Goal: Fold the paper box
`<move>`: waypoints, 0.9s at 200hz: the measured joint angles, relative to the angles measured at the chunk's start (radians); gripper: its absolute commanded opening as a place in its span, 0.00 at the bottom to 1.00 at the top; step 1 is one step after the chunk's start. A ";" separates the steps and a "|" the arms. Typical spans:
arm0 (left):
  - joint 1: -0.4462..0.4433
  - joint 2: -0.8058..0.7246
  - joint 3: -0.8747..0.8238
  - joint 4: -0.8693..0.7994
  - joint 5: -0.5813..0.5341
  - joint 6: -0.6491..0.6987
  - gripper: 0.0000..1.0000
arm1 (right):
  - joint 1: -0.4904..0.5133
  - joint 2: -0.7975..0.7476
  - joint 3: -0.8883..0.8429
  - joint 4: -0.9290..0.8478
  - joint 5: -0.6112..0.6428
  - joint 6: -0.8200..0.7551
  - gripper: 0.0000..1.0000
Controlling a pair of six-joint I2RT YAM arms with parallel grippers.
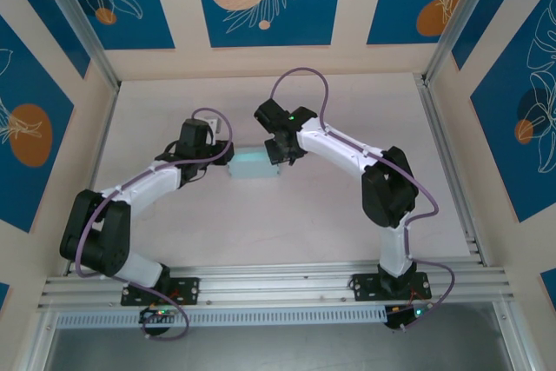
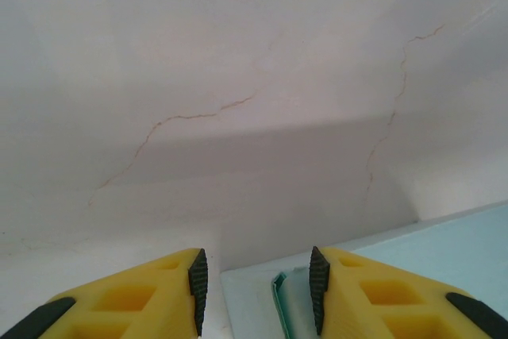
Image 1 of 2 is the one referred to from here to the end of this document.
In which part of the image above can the light blue paper box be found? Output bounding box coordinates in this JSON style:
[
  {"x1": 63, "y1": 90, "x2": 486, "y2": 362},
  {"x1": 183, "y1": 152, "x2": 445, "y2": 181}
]
[{"x1": 228, "y1": 147, "x2": 282, "y2": 180}]

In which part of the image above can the blue panel large peach circle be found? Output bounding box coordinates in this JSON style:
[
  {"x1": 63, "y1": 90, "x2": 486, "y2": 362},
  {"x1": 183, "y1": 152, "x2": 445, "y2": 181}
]
[{"x1": 192, "y1": 0, "x2": 348, "y2": 49}]

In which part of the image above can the blue panel small orange circle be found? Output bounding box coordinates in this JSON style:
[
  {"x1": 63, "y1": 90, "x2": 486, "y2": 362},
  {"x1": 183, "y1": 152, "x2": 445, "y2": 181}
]
[{"x1": 56, "y1": 0, "x2": 176, "y2": 51}]

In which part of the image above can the grey metal sheet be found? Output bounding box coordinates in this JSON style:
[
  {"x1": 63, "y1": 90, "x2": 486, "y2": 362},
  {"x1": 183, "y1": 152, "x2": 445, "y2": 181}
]
[{"x1": 43, "y1": 322, "x2": 513, "y2": 371}]

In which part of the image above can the aluminium mounting rail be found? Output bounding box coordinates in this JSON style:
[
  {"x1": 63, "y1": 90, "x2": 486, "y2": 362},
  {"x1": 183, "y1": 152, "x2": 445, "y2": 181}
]
[{"x1": 36, "y1": 260, "x2": 513, "y2": 312}]

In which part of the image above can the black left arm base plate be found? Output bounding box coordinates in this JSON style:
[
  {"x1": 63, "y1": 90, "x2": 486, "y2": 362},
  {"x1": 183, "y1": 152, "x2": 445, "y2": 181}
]
[{"x1": 120, "y1": 276, "x2": 202, "y2": 307}]

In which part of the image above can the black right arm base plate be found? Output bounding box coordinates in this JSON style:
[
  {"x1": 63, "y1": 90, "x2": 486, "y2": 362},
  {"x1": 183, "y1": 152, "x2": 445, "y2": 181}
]
[{"x1": 352, "y1": 272, "x2": 434, "y2": 302}]

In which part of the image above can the aluminium frame post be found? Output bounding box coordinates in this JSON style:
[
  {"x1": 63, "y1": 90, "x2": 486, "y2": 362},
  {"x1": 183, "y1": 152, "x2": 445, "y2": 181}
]
[
  {"x1": 32, "y1": 0, "x2": 122, "y2": 92},
  {"x1": 423, "y1": 0, "x2": 509, "y2": 88}
]

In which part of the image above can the grey slotted cable duct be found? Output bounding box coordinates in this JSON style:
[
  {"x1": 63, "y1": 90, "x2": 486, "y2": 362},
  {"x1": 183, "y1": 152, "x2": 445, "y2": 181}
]
[{"x1": 56, "y1": 306, "x2": 387, "y2": 329}]

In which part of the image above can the blue floral wall panel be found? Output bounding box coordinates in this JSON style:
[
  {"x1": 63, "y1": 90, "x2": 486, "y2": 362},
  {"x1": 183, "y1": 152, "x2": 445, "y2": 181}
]
[
  {"x1": 470, "y1": 0, "x2": 556, "y2": 223},
  {"x1": 0, "y1": 14, "x2": 76, "y2": 234},
  {"x1": 0, "y1": 0, "x2": 91, "y2": 80},
  {"x1": 451, "y1": 0, "x2": 538, "y2": 71}
]

